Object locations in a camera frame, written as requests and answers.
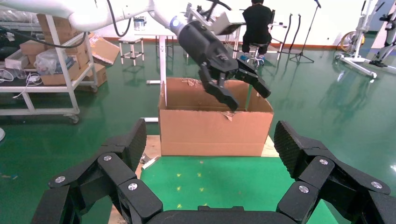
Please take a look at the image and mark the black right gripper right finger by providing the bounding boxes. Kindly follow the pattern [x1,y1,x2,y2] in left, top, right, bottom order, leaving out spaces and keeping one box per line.
[274,120,396,224]

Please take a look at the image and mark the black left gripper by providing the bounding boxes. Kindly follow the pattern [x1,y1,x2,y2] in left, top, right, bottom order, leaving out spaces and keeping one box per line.
[177,20,272,112]

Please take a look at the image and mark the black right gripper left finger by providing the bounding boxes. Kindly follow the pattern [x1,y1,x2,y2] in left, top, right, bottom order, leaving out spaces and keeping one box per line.
[31,118,163,224]

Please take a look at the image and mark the large open cardboard carton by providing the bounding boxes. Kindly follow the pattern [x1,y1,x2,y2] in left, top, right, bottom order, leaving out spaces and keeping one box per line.
[157,77,275,157]

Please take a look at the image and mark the flat brown cardboard box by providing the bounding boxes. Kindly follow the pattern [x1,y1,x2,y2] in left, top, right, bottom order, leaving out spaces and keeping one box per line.
[40,62,81,86]

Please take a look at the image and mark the loose cardboard flap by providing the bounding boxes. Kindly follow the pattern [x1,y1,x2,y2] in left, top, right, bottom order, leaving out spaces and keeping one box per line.
[90,37,120,65]

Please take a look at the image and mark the white box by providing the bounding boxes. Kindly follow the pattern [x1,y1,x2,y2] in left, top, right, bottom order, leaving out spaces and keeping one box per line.
[4,49,30,70]

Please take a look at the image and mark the small brown cardboard box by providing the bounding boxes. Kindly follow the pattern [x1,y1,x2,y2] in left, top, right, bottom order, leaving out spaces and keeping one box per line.
[20,40,47,56]

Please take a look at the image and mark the large brown cardboard box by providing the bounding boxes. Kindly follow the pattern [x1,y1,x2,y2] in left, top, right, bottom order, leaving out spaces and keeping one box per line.
[36,14,90,44]

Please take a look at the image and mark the chrome wheeled stool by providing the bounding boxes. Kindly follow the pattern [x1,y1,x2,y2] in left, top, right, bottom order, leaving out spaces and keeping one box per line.
[244,43,267,67]

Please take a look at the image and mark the small metal clip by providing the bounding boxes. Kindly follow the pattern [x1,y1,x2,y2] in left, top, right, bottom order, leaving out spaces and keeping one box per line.
[141,154,161,171]

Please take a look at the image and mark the wooden board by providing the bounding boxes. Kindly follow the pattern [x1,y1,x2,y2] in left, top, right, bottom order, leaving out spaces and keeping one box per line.
[108,135,281,224]

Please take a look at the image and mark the seated person in black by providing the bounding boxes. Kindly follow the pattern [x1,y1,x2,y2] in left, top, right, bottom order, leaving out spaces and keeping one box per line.
[241,0,276,61]

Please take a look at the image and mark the black round base stand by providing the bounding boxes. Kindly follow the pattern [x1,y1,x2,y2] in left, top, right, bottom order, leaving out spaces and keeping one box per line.
[278,13,295,56]

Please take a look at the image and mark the black tripod stand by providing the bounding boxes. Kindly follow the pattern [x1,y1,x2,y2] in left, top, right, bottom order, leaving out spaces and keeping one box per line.
[289,0,322,64]

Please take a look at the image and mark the green cloth mat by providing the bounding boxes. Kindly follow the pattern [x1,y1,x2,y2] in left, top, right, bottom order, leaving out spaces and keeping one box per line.
[141,156,339,224]

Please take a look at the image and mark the small white stool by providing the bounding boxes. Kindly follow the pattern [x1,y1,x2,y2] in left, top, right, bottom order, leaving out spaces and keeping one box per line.
[118,36,145,66]

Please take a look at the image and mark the white shelf cart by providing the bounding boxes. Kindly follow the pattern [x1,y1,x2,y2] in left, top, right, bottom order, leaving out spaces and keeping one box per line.
[0,14,99,124]

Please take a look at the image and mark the clear plastic bag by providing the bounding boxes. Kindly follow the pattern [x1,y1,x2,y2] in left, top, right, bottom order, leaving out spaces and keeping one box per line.
[34,48,75,77]

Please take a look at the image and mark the black and white machine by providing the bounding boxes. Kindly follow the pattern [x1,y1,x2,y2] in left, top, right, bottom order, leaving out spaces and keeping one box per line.
[369,12,396,69]

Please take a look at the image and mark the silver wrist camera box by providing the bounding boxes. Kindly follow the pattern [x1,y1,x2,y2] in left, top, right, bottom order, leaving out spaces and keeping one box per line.
[185,3,248,36]

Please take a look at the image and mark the white table frame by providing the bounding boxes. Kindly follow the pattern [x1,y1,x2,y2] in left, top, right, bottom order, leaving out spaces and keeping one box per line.
[143,34,169,123]

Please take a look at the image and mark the white charger cables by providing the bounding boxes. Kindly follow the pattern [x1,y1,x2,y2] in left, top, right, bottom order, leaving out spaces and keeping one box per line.
[0,68,42,99]

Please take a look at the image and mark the white frame with yellow wheel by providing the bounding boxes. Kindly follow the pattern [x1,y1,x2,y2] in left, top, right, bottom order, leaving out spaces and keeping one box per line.
[335,0,387,78]

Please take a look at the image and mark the black camera cable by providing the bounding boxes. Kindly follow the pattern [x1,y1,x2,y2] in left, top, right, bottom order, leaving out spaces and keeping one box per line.
[92,0,233,38]

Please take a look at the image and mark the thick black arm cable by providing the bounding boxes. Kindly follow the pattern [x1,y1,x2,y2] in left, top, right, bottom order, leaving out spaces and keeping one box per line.
[0,26,88,49]

